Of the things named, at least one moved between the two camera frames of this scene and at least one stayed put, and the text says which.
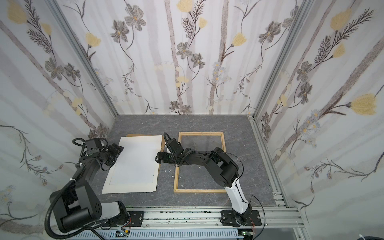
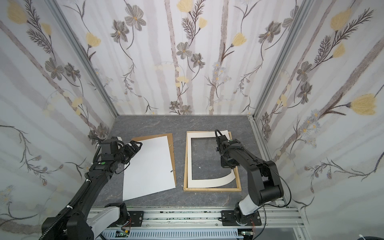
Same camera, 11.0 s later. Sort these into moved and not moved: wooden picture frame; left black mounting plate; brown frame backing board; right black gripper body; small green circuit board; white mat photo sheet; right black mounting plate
Moved: white mat photo sheet; right black gripper body; brown frame backing board; wooden picture frame
Not moved: small green circuit board; left black mounting plate; right black mounting plate
